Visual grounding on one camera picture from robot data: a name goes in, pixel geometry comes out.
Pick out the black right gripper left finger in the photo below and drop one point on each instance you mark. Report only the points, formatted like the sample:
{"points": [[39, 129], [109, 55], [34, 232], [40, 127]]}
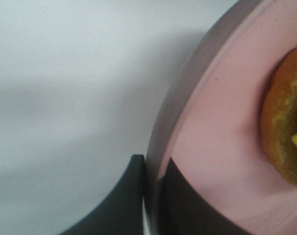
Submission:
{"points": [[121, 212]]}

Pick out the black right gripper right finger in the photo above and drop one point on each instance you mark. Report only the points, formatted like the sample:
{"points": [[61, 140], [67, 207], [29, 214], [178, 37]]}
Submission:
{"points": [[260, 203]]}

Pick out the pink round plate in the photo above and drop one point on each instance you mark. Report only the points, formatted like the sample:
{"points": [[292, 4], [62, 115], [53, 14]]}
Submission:
{"points": [[210, 115]]}

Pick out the toy hamburger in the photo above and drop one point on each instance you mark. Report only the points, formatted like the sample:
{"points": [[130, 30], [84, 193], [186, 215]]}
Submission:
{"points": [[278, 121]]}

